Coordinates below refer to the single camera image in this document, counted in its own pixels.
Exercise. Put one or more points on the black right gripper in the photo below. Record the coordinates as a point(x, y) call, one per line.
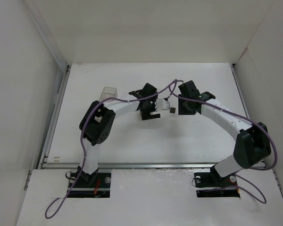
point(183, 108)

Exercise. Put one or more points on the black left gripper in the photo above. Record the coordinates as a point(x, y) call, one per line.
point(150, 115)

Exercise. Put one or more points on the small dark wood block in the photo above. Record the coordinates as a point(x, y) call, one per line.
point(172, 110)

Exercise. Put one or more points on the clear plastic box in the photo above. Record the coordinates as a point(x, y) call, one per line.
point(108, 92)

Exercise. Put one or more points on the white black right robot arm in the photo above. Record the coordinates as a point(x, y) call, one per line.
point(251, 139)

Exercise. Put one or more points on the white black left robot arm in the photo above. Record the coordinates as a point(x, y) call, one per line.
point(97, 123)

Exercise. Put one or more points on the aluminium frame rail right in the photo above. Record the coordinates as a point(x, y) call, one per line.
point(239, 90)

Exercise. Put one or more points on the aluminium frame rail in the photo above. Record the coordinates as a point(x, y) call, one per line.
point(129, 165)
point(52, 120)
point(239, 90)

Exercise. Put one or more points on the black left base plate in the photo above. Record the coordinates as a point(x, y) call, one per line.
point(99, 188)

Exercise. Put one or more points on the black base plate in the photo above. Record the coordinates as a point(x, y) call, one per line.
point(99, 188)
point(210, 186)

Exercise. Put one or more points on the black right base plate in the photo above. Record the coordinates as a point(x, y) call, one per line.
point(210, 186)

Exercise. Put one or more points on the aluminium frame rail left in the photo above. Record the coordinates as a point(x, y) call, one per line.
point(52, 120)

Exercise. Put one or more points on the aluminium frame rail front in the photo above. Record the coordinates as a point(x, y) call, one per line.
point(129, 165)

